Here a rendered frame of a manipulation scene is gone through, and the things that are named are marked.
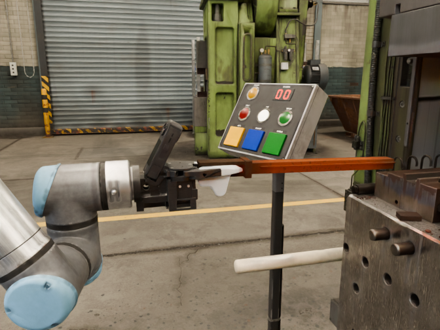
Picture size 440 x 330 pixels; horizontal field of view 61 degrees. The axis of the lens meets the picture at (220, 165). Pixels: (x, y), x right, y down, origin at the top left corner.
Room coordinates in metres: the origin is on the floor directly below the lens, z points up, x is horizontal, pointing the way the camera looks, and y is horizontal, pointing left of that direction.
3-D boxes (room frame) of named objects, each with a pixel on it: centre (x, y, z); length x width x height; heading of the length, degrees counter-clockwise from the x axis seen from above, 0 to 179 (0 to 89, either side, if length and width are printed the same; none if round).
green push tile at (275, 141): (1.23, -0.18, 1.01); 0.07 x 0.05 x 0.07; 39
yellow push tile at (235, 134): (1.38, -0.06, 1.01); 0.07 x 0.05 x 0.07; 39
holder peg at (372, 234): (0.81, -0.36, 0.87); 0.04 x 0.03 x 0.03; 104
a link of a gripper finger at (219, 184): (0.71, 0.00, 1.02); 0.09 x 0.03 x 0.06; 101
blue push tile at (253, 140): (1.30, -0.12, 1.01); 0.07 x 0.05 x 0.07; 39
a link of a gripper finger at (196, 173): (0.69, 0.04, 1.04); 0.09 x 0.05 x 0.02; 101
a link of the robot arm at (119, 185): (0.68, 0.18, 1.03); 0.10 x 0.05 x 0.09; 14
